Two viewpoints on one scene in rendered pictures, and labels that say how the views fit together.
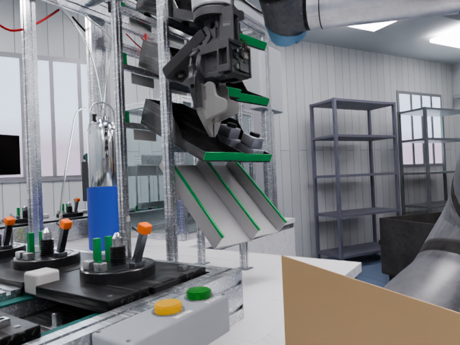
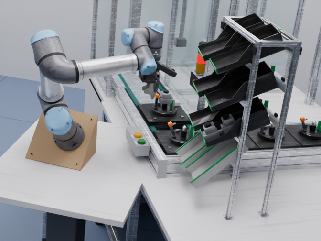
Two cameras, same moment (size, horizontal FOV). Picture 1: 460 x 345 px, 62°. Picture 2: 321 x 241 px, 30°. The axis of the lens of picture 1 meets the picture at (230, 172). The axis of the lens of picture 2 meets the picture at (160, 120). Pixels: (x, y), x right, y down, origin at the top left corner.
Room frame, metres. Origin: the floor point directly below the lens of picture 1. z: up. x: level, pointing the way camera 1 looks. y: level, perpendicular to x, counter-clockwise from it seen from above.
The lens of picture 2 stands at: (2.24, -2.01, 2.30)
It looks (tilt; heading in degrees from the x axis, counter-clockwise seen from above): 25 degrees down; 127
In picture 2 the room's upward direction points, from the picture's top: 6 degrees clockwise
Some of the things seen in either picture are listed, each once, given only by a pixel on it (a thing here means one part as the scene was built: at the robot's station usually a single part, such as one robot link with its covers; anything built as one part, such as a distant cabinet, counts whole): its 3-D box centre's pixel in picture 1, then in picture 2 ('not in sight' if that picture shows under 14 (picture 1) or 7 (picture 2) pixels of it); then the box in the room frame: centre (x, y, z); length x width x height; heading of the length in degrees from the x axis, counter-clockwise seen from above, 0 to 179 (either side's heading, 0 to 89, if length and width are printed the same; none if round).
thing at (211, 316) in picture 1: (169, 331); (137, 141); (0.55, 0.10, 0.93); 0.21 x 0.07 x 0.06; 146
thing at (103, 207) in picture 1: (106, 217); not in sight; (1.68, 0.56, 1.00); 0.16 x 0.16 x 0.27
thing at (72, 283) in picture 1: (117, 252); (184, 132); (0.74, 0.22, 1.01); 0.24 x 0.24 x 0.13; 56
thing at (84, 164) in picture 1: (90, 176); not in sight; (2.02, 0.75, 1.18); 0.07 x 0.07 x 0.26; 56
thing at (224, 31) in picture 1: (218, 48); (150, 68); (0.65, 0.01, 1.37); 0.09 x 0.08 x 0.12; 56
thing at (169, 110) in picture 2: not in sight; (164, 110); (0.46, 0.42, 0.98); 0.14 x 0.14 x 0.02
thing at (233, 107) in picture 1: (224, 110); (149, 91); (0.67, 0.00, 1.27); 0.06 x 0.03 x 0.09; 56
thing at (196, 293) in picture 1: (198, 296); (141, 142); (0.61, 0.06, 0.96); 0.04 x 0.04 x 0.02
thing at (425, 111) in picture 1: (437, 178); not in sight; (5.62, -3.06, 1.00); 1.04 x 0.46 x 2.00; 117
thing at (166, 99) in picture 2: not in sight; (167, 96); (0.46, 0.43, 1.06); 0.08 x 0.04 x 0.07; 56
